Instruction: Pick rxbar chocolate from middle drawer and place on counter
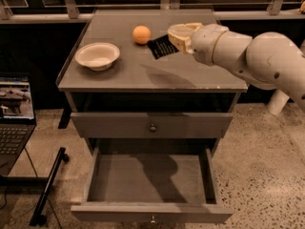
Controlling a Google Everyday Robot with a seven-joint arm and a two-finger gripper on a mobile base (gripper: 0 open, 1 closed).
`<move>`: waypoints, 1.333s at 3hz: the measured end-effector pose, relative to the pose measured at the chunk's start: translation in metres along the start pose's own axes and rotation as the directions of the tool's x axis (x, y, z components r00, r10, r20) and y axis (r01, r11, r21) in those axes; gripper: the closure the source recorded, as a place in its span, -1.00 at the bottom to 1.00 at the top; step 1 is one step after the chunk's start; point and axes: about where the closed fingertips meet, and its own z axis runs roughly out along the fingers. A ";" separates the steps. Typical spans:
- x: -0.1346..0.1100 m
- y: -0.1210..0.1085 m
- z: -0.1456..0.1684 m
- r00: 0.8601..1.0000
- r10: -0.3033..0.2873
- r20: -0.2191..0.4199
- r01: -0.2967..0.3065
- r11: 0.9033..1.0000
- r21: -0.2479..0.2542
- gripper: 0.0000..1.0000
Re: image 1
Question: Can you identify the closed grey top drawer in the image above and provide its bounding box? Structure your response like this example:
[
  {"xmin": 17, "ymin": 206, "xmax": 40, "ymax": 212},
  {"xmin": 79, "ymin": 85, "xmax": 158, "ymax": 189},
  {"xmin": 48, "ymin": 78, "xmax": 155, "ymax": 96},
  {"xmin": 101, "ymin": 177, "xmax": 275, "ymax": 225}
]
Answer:
[{"xmin": 71, "ymin": 113, "xmax": 233, "ymax": 138}]

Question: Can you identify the metal window railing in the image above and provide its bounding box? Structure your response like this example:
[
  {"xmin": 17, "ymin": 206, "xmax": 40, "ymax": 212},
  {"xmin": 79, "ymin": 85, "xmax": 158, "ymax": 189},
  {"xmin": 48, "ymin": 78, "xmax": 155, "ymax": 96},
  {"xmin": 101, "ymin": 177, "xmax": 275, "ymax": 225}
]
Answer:
[{"xmin": 0, "ymin": 0, "xmax": 305, "ymax": 24}]

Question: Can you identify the black rxbar chocolate wrapper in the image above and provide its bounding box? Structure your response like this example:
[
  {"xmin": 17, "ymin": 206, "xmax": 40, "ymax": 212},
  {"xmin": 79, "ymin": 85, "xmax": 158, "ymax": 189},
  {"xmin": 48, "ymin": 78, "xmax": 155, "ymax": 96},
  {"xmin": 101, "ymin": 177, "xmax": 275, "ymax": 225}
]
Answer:
[{"xmin": 148, "ymin": 35, "xmax": 178, "ymax": 59}]

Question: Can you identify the orange ball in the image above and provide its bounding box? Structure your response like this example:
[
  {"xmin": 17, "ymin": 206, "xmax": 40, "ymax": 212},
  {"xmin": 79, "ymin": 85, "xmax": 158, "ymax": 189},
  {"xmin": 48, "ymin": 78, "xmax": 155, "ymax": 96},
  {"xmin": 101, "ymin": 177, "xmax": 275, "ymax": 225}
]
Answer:
[{"xmin": 132, "ymin": 26, "xmax": 152, "ymax": 45}]

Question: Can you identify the white pillar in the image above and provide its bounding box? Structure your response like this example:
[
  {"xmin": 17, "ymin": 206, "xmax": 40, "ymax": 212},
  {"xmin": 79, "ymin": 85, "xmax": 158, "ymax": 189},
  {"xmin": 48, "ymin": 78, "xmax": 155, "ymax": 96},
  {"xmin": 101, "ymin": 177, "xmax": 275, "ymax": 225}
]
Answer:
[{"xmin": 266, "ymin": 90, "xmax": 290, "ymax": 115}]

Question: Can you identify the grey drawer cabinet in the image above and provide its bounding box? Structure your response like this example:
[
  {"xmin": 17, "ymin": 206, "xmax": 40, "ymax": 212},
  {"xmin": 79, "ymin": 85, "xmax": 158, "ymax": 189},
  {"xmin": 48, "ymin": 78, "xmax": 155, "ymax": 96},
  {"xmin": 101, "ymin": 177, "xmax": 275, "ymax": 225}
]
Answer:
[{"xmin": 58, "ymin": 10, "xmax": 247, "ymax": 149}]

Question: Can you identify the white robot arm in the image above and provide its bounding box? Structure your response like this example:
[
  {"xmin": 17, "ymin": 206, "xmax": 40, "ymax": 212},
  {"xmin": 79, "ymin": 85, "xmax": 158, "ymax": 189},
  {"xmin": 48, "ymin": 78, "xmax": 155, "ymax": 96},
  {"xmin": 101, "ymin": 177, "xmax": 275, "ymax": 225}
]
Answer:
[{"xmin": 168, "ymin": 23, "xmax": 305, "ymax": 111}]

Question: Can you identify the open grey middle drawer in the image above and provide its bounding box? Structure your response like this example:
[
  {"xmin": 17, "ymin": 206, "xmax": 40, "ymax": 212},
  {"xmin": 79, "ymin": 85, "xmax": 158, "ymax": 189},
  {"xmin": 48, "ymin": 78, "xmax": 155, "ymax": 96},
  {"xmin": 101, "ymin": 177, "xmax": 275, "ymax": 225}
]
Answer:
[{"xmin": 71, "ymin": 150, "xmax": 233, "ymax": 223}]

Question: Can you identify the open black laptop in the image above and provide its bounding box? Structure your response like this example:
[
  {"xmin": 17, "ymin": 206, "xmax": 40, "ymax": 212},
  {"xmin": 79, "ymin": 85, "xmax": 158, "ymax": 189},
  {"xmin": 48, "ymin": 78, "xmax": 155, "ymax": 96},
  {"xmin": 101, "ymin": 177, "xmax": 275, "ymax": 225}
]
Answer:
[{"xmin": 0, "ymin": 73, "xmax": 36, "ymax": 176}]

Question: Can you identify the black stand leg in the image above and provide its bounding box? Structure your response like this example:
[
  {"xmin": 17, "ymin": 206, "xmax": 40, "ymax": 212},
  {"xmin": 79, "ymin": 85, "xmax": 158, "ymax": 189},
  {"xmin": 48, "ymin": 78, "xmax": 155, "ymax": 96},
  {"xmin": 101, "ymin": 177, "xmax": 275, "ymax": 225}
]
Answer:
[{"xmin": 30, "ymin": 147, "xmax": 69, "ymax": 226}]

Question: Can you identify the white paper bowl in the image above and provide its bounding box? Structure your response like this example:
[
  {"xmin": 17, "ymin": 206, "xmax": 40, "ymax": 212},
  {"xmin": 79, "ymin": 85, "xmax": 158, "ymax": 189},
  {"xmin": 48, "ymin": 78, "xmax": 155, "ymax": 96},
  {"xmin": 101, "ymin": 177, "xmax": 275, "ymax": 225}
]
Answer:
[{"xmin": 75, "ymin": 43, "xmax": 120, "ymax": 71}]

